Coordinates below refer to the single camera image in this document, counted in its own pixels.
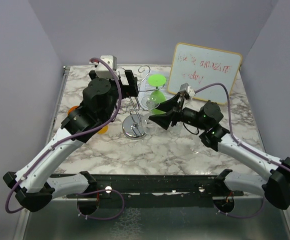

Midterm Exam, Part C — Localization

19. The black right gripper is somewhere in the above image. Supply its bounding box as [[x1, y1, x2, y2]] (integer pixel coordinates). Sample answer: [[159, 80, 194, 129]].
[[149, 91, 207, 131]]

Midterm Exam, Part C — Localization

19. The clear wine glass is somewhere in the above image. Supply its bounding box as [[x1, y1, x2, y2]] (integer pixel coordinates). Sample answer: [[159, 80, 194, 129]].
[[141, 95, 159, 135], [190, 142, 207, 155]]

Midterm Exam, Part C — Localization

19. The green plastic wine glass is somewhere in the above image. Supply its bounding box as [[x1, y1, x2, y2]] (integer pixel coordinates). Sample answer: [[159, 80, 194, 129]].
[[148, 74, 166, 115]]

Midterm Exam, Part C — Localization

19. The dark orange plastic wine glass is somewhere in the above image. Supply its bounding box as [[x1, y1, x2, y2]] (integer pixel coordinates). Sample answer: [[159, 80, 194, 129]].
[[67, 105, 79, 117]]

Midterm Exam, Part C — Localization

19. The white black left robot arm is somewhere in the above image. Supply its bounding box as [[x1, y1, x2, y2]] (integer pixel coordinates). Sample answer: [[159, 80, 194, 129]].
[[3, 70, 138, 212]]

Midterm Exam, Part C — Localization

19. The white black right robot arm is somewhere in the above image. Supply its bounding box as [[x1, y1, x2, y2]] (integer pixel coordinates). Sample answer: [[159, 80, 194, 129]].
[[149, 94, 290, 210]]

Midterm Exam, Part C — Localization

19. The clear short tumbler glass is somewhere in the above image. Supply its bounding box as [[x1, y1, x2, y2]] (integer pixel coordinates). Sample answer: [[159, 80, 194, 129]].
[[171, 122, 184, 134]]

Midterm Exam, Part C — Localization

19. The chrome wine glass rack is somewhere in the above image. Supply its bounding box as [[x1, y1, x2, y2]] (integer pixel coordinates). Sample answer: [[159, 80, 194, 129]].
[[121, 64, 152, 139]]

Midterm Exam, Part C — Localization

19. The light orange plastic wine glass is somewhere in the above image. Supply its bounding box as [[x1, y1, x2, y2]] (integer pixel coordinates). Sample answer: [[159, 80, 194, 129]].
[[97, 125, 109, 135]]

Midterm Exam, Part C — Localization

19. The clear wine glass lying down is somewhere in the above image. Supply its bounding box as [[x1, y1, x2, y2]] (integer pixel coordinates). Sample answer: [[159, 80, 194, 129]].
[[190, 142, 207, 155]]

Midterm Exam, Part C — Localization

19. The yellow framed whiteboard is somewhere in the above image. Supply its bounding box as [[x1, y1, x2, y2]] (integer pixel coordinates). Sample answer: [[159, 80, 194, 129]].
[[167, 42, 243, 94]]

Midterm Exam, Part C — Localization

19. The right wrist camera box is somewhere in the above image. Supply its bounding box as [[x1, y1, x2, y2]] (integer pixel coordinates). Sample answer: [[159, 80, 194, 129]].
[[179, 83, 196, 100]]

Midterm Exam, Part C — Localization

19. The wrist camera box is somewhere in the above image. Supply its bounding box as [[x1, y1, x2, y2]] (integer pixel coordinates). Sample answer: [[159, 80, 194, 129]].
[[94, 54, 118, 80], [179, 83, 196, 100]]

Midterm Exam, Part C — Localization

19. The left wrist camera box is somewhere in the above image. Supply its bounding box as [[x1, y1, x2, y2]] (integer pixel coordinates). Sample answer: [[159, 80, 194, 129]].
[[94, 54, 118, 80]]

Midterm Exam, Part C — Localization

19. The black mounting rail base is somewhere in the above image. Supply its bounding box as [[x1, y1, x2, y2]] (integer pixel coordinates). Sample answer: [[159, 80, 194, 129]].
[[59, 173, 245, 208]]

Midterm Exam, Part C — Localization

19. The aluminium frame rail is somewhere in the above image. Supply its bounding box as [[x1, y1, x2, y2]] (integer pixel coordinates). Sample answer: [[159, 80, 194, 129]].
[[12, 65, 70, 240]]

